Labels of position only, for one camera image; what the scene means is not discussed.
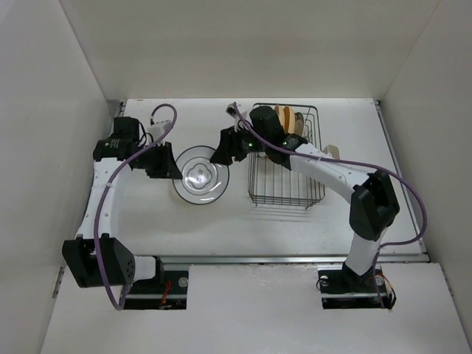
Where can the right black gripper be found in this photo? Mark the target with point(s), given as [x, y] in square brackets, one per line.
[228, 147]

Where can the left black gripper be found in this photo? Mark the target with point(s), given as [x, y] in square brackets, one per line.
[167, 168]

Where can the white grey-ring flower plate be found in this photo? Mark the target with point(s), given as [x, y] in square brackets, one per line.
[202, 181]

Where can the cream bear plate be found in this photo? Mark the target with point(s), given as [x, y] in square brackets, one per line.
[281, 116]

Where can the white dark-blue-rim plate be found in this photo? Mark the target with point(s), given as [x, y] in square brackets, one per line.
[299, 124]

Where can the yellow bear plate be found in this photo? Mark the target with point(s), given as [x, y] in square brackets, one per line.
[290, 120]

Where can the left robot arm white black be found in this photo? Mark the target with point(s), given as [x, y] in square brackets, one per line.
[96, 256]

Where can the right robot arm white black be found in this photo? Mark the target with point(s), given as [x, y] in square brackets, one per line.
[371, 196]

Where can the white cutlery holder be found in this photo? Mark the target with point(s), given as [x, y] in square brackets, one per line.
[331, 152]

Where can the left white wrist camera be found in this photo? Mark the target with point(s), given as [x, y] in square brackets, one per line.
[158, 129]

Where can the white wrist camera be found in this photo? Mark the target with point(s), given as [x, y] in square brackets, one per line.
[233, 110]
[158, 129]

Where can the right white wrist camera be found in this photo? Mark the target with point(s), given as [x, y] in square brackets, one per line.
[233, 110]

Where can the grey wire dish rack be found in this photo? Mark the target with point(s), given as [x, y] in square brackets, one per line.
[272, 184]

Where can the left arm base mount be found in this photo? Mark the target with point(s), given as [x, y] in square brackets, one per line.
[167, 291]

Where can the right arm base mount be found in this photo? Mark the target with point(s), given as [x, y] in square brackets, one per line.
[340, 288]

